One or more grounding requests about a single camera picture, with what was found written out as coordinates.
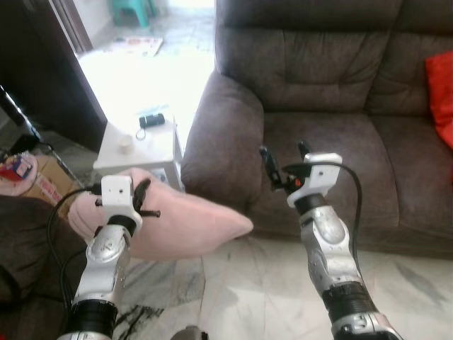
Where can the pink cat face pillow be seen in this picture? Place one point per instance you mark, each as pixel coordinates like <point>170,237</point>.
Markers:
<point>191,219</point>

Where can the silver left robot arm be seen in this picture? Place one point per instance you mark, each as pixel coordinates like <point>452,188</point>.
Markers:
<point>106,262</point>

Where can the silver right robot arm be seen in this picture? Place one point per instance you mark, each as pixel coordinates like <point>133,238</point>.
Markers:
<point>333,248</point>

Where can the red pillow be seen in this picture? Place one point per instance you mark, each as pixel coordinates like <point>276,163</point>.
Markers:
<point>442,92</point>

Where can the white side table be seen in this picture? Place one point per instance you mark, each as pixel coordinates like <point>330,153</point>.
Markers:
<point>152,145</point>

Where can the small white cup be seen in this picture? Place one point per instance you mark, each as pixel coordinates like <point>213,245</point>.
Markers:
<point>125,145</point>

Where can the small black device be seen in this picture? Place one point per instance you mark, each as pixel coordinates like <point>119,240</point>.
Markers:
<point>151,120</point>

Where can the dark brown fabric sofa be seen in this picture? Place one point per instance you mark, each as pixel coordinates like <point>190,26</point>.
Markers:
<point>340,78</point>

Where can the cardboard box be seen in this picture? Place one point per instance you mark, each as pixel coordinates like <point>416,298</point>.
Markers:
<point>49,180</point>

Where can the dark brown armchair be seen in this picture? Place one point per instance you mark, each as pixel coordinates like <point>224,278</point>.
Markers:
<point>25,255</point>

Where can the black tripod stand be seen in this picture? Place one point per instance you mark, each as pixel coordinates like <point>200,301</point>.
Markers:
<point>21,145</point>

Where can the colourful floor mat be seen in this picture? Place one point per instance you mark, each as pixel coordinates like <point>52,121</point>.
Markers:
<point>138,46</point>

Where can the dark door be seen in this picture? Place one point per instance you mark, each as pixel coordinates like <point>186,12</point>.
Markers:
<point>42,64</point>

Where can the green plastic stool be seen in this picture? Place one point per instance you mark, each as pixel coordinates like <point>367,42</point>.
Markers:
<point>131,10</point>

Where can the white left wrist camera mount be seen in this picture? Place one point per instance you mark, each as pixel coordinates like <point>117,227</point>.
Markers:
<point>117,193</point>

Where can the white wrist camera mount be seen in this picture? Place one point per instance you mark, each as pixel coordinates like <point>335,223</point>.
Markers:
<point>117,193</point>
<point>322,173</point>

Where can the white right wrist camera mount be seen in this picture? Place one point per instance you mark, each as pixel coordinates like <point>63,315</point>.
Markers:
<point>322,173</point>

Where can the brown wooden door frame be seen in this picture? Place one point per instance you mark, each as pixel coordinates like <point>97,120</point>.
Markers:
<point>74,25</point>

